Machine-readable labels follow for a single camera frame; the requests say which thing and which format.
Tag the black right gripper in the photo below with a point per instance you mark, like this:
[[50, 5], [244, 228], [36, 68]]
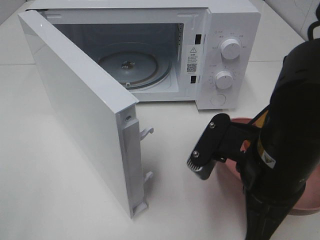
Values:
[[224, 139]]

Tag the round white door button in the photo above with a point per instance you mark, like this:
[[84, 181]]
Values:
[[218, 100]]

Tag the pink ceramic plate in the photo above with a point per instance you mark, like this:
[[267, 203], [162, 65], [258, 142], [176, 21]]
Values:
[[230, 182]]

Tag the white microwave door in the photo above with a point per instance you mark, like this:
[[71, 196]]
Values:
[[98, 112]]

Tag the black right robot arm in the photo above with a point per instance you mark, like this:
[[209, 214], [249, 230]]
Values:
[[276, 159]]

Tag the lower white timer knob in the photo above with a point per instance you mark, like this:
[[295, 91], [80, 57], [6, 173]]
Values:
[[224, 80]]

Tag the white microwave oven body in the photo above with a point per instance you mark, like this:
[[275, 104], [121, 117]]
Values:
[[172, 25]]

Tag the upper white power knob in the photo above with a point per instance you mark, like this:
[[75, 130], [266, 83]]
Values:
[[230, 48]]

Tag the white warning label sticker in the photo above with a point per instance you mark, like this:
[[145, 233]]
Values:
[[192, 59]]

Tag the glass microwave turntable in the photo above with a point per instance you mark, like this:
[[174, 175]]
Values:
[[136, 65]]

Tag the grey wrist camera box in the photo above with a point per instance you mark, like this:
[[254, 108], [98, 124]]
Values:
[[203, 172]]

